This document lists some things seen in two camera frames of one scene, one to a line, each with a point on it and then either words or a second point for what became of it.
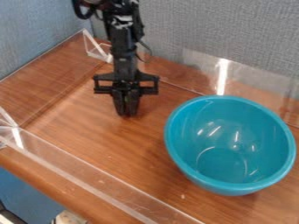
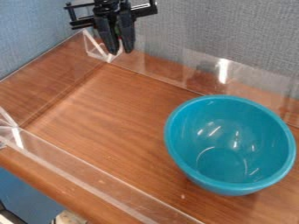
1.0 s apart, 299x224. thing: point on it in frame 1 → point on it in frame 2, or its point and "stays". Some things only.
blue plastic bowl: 232,143 stays
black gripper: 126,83 → 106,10
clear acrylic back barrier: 217,74 stays
